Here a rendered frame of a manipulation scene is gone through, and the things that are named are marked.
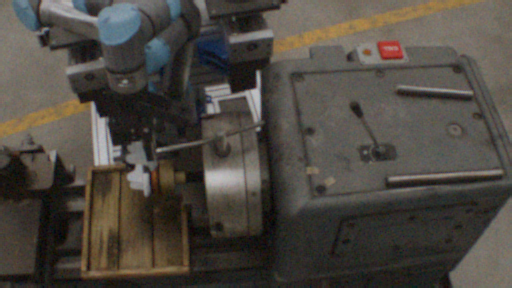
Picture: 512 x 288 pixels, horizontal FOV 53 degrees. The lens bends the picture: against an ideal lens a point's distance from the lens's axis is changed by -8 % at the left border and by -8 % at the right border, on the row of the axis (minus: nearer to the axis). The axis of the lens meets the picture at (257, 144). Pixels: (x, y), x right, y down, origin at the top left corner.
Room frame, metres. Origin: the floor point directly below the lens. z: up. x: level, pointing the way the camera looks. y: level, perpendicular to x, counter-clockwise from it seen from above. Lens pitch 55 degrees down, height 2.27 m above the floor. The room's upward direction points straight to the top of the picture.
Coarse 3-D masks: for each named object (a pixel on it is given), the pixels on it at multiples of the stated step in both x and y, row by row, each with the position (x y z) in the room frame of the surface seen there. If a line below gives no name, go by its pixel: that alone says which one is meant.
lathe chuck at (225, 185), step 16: (224, 112) 0.85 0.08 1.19; (208, 128) 0.77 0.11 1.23; (224, 128) 0.77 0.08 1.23; (208, 144) 0.72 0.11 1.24; (240, 144) 0.73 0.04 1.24; (208, 160) 0.69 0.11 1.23; (224, 160) 0.69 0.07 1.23; (240, 160) 0.69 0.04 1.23; (208, 176) 0.65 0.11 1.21; (224, 176) 0.66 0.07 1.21; (240, 176) 0.66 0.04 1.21; (208, 192) 0.63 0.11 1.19; (224, 192) 0.63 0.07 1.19; (240, 192) 0.63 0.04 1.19; (208, 208) 0.60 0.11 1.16; (224, 208) 0.60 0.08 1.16; (240, 208) 0.61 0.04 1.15; (224, 224) 0.59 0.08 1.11; (240, 224) 0.59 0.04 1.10
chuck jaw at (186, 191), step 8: (176, 184) 0.70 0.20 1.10; (184, 184) 0.70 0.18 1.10; (192, 184) 0.70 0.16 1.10; (200, 184) 0.70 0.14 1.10; (176, 192) 0.68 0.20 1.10; (184, 192) 0.68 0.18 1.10; (192, 192) 0.68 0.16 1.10; (200, 192) 0.68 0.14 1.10; (184, 200) 0.65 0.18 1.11; (192, 200) 0.65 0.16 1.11; (200, 200) 0.65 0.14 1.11; (184, 208) 0.64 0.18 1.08; (192, 208) 0.63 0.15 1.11; (200, 208) 0.63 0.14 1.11; (200, 216) 0.61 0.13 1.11; (208, 216) 0.61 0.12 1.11; (200, 224) 0.60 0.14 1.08; (208, 224) 0.60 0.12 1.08; (216, 224) 0.59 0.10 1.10
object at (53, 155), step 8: (48, 152) 0.91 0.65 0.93; (56, 152) 0.92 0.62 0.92; (56, 160) 0.89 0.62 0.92; (56, 192) 0.79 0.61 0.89; (48, 200) 0.74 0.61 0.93; (56, 200) 0.77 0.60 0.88; (48, 208) 0.72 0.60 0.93; (56, 208) 0.75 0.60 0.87; (48, 216) 0.69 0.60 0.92; (56, 216) 0.72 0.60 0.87; (48, 224) 0.67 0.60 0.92; (48, 232) 0.64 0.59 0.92; (48, 240) 0.62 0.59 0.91; (48, 248) 0.60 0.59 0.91; (40, 256) 0.57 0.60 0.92; (48, 256) 0.58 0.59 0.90; (40, 264) 0.54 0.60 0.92; (48, 264) 0.55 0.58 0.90; (40, 272) 0.52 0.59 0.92; (48, 272) 0.53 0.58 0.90; (0, 280) 0.49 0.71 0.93; (8, 280) 0.49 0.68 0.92; (16, 280) 0.49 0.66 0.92; (24, 280) 0.49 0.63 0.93; (32, 280) 0.49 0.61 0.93; (40, 280) 0.49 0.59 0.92; (48, 280) 0.51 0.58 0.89
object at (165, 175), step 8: (160, 168) 0.73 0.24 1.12; (168, 168) 0.73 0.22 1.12; (152, 176) 0.71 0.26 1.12; (160, 176) 0.71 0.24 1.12; (168, 176) 0.71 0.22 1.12; (176, 176) 0.72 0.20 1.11; (184, 176) 0.72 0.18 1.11; (152, 184) 0.70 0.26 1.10; (160, 184) 0.70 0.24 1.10; (168, 184) 0.70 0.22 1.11; (152, 192) 0.69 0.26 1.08; (160, 192) 0.69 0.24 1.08; (168, 192) 0.69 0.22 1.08
